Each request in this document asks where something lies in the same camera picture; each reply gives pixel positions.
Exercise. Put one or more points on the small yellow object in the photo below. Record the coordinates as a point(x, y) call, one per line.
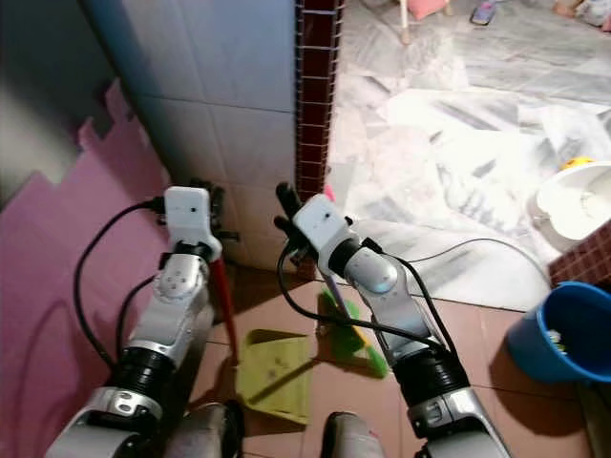
point(579, 162)

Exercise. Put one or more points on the pink cushion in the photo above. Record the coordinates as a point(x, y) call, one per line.
point(428, 8)

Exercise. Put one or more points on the white round basin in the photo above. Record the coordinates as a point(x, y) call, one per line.
point(573, 205)

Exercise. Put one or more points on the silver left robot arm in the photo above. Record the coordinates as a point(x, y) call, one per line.
point(177, 286)

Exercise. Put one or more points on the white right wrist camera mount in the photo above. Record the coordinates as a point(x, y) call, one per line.
point(323, 224)

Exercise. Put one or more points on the blue plastic bucket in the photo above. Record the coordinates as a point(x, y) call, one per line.
point(535, 358)

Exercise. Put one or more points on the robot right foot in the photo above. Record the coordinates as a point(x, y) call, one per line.
point(353, 439)

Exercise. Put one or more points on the pink foam mat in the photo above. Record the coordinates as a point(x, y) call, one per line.
point(76, 286)

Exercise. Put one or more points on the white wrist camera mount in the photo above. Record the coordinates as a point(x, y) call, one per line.
point(186, 215)
point(323, 224)

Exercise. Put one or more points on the person's bare foot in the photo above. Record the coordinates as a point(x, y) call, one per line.
point(582, 10)

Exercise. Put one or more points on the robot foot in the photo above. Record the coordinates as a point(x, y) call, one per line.
point(353, 439)
point(210, 434)

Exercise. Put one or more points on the small purple toy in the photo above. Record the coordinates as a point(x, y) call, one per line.
point(485, 11)

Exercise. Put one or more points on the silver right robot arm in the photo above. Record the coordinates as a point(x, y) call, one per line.
point(377, 272)

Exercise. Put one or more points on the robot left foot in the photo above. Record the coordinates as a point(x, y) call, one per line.
point(210, 434)

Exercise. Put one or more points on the pink slipper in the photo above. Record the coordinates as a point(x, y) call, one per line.
point(329, 192)

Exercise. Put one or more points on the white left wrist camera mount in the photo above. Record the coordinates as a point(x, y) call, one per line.
point(186, 215)

